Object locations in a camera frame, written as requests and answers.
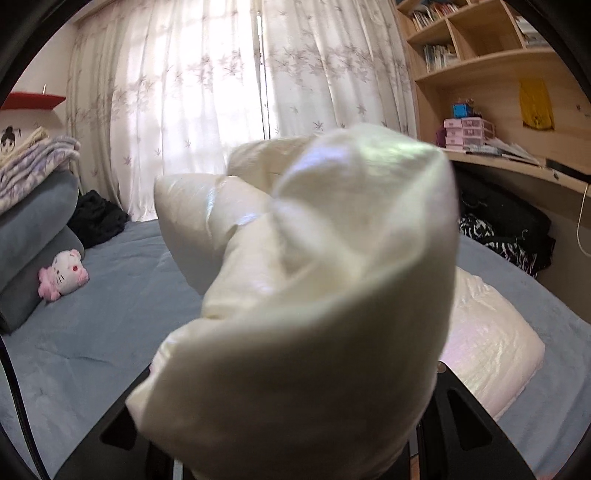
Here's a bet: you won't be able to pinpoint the wooden desk bookshelf unit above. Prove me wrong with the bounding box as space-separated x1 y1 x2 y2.
394 0 591 366

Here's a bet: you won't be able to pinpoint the grey pillow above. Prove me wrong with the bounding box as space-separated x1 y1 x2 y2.
0 226 86 334

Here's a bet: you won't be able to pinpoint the black fuzzy garment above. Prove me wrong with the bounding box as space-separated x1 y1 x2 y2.
67 190 131 250

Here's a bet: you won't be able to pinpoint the white cable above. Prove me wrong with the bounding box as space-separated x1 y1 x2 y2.
578 182 591 251

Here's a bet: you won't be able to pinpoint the pink mini drawer organizer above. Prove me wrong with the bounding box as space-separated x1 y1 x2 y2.
443 117 496 152

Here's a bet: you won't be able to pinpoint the red wall shelf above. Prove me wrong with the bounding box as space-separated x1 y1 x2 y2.
0 91 66 112

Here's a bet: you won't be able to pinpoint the purple patterned blanket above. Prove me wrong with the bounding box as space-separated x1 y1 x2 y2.
0 136 82 216

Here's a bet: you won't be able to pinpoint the yellow bag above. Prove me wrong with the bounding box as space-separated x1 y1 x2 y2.
519 79 555 131

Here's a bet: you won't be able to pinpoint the black bag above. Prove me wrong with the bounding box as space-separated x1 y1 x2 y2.
459 178 553 241

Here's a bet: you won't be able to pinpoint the grey pillows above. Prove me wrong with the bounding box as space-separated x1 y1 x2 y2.
0 171 81 296

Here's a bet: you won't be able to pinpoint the cartoon wall sticker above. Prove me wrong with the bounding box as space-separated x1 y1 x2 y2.
0 127 25 158

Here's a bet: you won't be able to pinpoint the row of books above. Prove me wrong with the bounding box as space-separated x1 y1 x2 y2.
422 43 459 73
410 2 461 32

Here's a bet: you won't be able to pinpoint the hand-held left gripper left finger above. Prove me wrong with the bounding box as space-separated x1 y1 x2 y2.
54 364 186 480

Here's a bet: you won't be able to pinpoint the stack of papers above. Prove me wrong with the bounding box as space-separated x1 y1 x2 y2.
465 137 542 167

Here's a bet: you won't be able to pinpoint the pink and white cat plush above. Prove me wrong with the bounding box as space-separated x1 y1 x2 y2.
38 248 89 302

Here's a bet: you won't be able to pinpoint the black and white patterned cloth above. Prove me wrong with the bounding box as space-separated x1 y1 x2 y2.
458 213 539 278

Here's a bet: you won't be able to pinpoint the white puffer jacket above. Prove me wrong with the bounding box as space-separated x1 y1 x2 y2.
126 122 546 480

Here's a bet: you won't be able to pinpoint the cream folded blanket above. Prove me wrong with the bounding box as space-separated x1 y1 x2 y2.
0 126 49 168

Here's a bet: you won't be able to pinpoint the grey-blue bed blanket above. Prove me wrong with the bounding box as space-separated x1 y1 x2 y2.
0 218 591 480

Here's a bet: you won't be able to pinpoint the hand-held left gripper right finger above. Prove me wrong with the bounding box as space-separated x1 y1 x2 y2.
406 362 548 480

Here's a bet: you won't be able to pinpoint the white leaf-print curtain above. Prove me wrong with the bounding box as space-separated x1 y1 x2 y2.
261 0 419 142
66 0 269 223

